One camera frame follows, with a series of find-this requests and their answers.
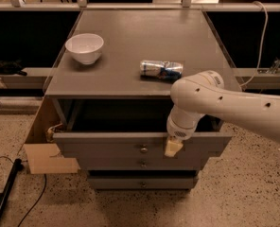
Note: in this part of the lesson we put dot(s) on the black object on ledge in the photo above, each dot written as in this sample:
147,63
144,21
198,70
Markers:
11,68

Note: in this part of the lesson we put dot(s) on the crumpled item in box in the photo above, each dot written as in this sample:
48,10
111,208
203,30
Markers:
49,134

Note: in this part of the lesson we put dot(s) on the grey bottom drawer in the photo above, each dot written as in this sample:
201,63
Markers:
143,183

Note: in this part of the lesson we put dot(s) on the grey top drawer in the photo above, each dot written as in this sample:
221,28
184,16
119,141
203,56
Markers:
137,144

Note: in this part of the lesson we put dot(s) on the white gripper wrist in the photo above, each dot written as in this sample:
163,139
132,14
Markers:
179,130

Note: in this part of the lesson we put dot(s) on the white ceramic bowl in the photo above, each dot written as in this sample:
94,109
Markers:
85,48

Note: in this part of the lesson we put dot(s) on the grey drawer cabinet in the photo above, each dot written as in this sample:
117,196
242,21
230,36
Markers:
111,95

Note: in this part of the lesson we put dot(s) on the grey drawer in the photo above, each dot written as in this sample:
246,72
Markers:
163,163
143,183
137,144

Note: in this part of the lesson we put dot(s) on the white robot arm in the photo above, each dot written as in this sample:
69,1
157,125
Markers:
204,93

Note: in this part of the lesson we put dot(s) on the metal bracket strut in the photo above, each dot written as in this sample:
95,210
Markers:
272,70

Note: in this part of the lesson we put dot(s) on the grey middle drawer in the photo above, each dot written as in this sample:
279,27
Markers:
163,163

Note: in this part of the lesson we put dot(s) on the cardboard box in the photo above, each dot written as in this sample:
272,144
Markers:
44,157

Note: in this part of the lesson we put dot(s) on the black pole on floor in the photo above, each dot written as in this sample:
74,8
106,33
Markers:
4,195

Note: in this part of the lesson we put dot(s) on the crushed silver blue can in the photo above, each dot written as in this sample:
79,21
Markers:
161,69

